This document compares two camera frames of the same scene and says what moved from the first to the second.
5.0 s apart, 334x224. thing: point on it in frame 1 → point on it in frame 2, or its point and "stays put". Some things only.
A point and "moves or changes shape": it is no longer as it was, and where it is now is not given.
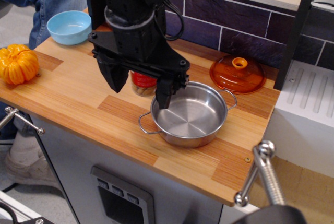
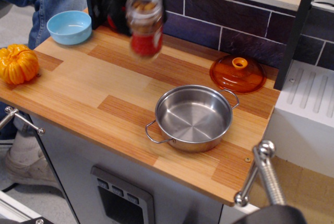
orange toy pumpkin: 18,63 stays put
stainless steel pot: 195,117 moves or changes shape
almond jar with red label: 142,85 moves or changes shape
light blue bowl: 71,27 stays put
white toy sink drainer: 308,92 stays put
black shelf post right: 298,30 stays put
